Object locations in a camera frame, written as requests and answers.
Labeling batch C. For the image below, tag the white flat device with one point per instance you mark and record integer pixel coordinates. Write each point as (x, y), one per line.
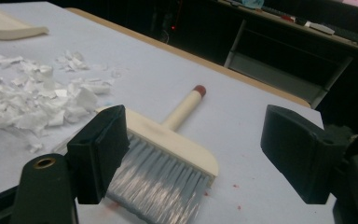
(320, 28)

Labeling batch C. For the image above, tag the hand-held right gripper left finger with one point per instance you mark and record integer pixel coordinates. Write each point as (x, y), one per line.
(101, 155)

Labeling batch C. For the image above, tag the small red object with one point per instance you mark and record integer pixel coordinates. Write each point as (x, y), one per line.
(288, 18)

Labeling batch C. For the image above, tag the white desk frame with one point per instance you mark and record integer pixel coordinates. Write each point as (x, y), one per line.
(276, 73)

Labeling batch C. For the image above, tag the white cover board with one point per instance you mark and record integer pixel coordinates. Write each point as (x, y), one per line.
(230, 124)

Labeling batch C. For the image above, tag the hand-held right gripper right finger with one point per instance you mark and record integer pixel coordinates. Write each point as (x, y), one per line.
(298, 149)

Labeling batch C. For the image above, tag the cream plastic dustpan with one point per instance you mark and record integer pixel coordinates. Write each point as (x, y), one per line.
(3, 28)

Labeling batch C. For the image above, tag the pile of white paper scraps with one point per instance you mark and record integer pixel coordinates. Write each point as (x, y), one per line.
(34, 96)

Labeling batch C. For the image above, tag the black keyboard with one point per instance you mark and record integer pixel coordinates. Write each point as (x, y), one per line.
(354, 35)

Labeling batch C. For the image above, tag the teal cloth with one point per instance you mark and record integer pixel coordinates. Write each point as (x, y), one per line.
(253, 3)

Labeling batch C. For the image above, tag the wooden table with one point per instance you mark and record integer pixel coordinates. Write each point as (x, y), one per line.
(199, 60)

